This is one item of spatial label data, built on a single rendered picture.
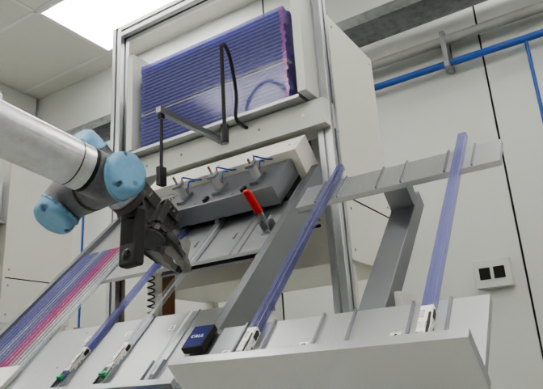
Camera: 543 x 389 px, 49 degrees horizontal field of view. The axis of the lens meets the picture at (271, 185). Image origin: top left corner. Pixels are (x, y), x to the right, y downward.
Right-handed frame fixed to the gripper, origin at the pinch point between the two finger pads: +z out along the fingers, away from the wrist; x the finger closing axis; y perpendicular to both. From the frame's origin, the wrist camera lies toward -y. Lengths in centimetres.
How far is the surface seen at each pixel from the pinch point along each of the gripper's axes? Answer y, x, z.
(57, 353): -20.2, 20.5, -3.8
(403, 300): -22, -54, -7
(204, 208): 20.5, 2.6, 1.0
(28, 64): 245, 256, 4
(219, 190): 24.4, -1.1, -0.1
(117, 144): 58, 49, -4
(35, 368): -24.0, 23.3, -4.7
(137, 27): 92, 41, -25
